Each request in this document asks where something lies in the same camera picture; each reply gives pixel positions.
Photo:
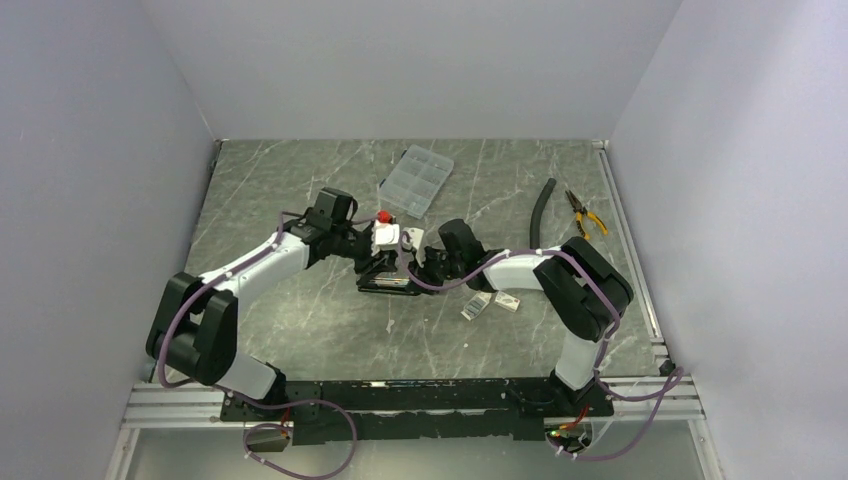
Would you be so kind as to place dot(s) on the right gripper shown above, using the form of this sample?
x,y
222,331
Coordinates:
x,y
422,273

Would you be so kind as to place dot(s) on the aluminium extrusion rail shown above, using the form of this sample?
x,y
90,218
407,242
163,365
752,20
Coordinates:
x,y
151,406

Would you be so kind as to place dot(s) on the white staple box sleeve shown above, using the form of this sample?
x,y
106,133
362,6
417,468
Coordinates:
x,y
507,301

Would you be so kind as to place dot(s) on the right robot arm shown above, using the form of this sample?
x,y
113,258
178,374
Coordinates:
x,y
586,292

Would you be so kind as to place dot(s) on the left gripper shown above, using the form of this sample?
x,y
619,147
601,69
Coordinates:
x,y
371,264

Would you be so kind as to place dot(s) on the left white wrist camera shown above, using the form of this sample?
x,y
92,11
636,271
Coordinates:
x,y
386,232

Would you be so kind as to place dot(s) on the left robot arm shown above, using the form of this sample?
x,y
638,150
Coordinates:
x,y
194,335

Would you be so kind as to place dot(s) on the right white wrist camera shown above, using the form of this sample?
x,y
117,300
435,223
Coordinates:
x,y
411,239

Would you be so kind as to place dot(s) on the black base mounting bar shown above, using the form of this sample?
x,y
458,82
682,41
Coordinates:
x,y
519,407

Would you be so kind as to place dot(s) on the clear plastic organizer box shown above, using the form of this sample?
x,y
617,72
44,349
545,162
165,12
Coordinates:
x,y
415,181

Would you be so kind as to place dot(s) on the staple tray with staples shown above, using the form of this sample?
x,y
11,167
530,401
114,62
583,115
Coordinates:
x,y
476,305

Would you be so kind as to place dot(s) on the yellow handled pliers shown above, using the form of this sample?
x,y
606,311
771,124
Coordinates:
x,y
582,213

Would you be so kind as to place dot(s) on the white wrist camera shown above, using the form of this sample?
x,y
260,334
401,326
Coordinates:
x,y
411,239
386,232

